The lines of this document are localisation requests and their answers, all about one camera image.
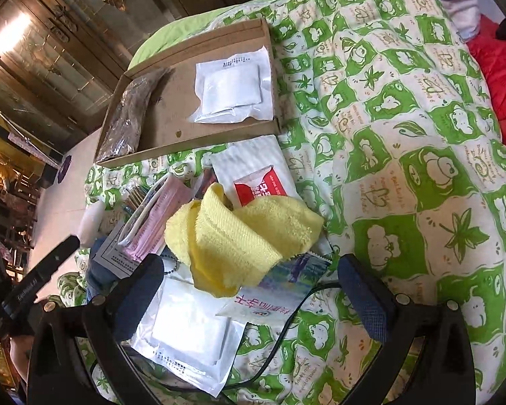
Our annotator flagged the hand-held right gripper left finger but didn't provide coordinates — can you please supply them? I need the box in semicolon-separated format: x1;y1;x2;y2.
27;253;182;405

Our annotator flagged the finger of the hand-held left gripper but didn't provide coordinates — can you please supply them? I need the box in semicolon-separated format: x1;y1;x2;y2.
29;235;82;279

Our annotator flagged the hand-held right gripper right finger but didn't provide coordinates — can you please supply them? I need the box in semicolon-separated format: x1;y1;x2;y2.
337;254;477;405

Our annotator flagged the blue towel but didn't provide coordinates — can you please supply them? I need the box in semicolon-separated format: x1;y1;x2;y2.
84;238;131;304

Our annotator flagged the white sponge block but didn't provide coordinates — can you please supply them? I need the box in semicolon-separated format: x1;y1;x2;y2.
78;200;106;247

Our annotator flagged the clear pink cartoon pouch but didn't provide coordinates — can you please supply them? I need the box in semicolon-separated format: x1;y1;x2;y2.
120;175;195;279

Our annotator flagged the yellow towel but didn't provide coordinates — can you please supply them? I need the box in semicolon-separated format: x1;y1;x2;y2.
164;183;325;298

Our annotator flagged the white wet wipe packet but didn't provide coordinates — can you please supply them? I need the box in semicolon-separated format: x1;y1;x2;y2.
211;135;304;209

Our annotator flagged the shallow cardboard box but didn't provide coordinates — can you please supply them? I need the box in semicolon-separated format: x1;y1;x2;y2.
93;18;282;168

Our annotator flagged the person's left hand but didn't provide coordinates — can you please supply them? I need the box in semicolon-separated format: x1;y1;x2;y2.
9;334;38;391

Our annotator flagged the white printed sachet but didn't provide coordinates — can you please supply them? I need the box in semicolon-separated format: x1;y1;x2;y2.
96;221;152;281

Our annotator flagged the white sealed pouch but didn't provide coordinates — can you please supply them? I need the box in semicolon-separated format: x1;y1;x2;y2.
188;47;276;124
131;276;247;397

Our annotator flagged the white side table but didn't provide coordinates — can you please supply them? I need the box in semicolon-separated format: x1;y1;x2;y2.
38;127;106;237

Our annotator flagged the dark wooden shelf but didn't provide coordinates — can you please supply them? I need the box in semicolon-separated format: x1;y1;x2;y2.
0;135;47;271

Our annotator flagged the landscape print packet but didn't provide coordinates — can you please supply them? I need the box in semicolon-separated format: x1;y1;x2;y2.
215;253;334;325

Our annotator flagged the purple round disc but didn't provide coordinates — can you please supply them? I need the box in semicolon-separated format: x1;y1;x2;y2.
57;155;73;184

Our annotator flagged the packet of coloured sticks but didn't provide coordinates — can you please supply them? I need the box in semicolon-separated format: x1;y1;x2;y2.
122;183;161;220

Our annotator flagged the packet of red black sticks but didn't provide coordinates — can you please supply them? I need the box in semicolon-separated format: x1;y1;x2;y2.
192;168;218;199

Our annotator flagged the dark brown plastic packet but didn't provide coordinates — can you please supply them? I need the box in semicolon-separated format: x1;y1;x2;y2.
96;67;169;163

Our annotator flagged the green white printed blanket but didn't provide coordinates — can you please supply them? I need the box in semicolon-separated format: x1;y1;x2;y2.
57;0;506;405

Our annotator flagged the brown wooden cabinet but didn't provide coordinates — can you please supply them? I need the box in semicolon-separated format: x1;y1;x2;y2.
0;0;220;148

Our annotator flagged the light green sheet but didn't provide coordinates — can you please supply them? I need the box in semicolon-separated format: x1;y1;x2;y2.
126;6;245;72

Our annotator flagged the red cloth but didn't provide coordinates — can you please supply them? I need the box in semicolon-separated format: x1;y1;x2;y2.
464;12;506;140

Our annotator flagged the grey white pillow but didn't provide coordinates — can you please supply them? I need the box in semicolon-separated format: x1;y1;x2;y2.
400;0;485;43

